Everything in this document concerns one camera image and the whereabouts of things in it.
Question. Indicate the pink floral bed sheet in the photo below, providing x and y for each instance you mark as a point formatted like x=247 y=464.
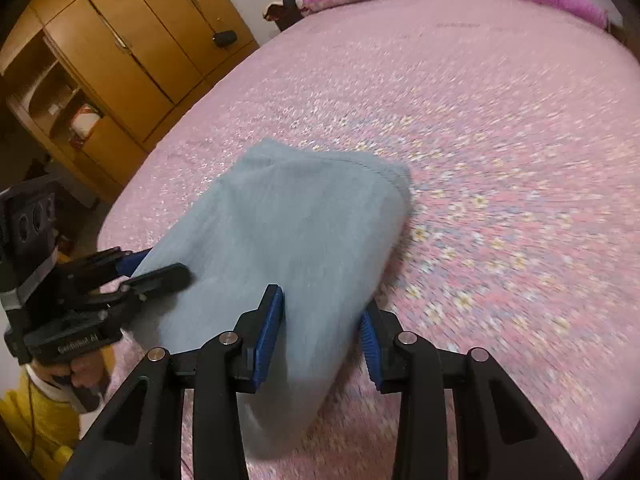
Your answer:
x=475 y=135

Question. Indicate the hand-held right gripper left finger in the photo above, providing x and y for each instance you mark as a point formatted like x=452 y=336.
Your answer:
x=267 y=340

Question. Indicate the small black device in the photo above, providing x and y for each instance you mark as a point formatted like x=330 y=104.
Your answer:
x=225 y=38

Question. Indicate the white curved object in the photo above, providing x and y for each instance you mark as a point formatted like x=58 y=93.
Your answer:
x=45 y=92

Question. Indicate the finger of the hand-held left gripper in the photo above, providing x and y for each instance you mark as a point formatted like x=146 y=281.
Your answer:
x=131 y=262
x=160 y=277

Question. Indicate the red and white packet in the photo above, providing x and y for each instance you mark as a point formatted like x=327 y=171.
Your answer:
x=85 y=122

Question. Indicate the person's left hand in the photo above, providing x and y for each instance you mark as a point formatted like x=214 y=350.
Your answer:
x=85 y=372

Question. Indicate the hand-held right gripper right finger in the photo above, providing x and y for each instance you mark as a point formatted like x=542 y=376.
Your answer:
x=372 y=355

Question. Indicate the person's left forearm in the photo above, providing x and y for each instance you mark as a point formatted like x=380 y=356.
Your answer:
x=35 y=425

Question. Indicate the grey-green pants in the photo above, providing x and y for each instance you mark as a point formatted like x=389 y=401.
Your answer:
x=300 y=230

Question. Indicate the wooden wardrobe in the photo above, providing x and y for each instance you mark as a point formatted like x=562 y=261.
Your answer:
x=125 y=60

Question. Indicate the dark clothes pile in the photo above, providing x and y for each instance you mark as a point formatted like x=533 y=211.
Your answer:
x=290 y=5

